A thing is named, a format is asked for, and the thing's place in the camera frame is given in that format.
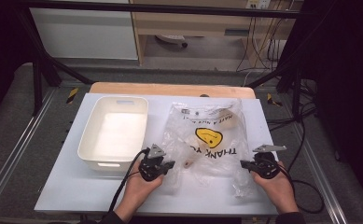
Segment right hand-held gripper cable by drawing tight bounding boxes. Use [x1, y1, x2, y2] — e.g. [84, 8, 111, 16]
[275, 119, 325, 215]

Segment white cabinet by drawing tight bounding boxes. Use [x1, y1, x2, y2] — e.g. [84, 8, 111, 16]
[31, 0, 139, 61]

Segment black floor cable bundle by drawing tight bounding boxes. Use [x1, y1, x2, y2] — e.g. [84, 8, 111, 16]
[266, 78, 319, 132]

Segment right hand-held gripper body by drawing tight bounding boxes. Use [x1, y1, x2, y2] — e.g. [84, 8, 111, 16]
[252, 144, 287, 180]

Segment left hand-held gripper cable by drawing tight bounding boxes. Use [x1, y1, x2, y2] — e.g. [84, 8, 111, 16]
[108, 147, 151, 213]

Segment person's left hand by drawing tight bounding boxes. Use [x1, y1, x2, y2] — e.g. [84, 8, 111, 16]
[123, 161, 164, 208]

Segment person's right hand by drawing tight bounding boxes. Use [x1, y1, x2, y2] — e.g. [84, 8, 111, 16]
[252, 161, 300, 216]

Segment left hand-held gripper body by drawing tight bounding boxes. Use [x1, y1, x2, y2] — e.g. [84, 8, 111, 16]
[138, 143, 167, 182]

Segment black metal crossbar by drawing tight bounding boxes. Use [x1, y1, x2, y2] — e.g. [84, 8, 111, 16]
[20, 0, 311, 20]

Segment clear smiley plastic bag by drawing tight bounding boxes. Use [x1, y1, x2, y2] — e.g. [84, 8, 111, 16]
[161, 98, 252, 200]

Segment white power strip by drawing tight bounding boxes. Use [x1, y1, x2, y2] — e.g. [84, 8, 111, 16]
[245, 0, 272, 9]

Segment black curtain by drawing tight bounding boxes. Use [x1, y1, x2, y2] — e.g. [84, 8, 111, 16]
[0, 0, 35, 120]
[301, 0, 363, 213]

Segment white plastic bin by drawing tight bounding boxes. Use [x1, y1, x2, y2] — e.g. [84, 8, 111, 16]
[77, 95, 149, 173]

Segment aluminium rail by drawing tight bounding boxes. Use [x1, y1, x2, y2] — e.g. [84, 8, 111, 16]
[0, 88, 60, 216]
[289, 122, 349, 224]

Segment wooden board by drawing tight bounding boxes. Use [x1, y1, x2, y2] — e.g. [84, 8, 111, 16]
[89, 81, 258, 100]

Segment hand-held gripper cable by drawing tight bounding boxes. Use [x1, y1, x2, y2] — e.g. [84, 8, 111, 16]
[275, 119, 325, 215]
[108, 147, 151, 213]

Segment yellow black tape strip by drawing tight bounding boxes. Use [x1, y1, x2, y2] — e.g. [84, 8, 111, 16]
[266, 92, 283, 107]
[65, 87, 79, 105]

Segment black metal stand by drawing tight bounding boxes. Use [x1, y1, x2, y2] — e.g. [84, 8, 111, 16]
[17, 8, 93, 117]
[247, 55, 317, 118]

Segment hanging cable bundle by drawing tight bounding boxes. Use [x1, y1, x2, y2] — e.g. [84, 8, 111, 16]
[236, 13, 293, 73]

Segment grey chair base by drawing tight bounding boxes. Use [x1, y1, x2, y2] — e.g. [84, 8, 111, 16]
[155, 34, 188, 49]

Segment wooden desk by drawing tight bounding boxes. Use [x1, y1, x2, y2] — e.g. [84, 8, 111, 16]
[129, 0, 304, 66]

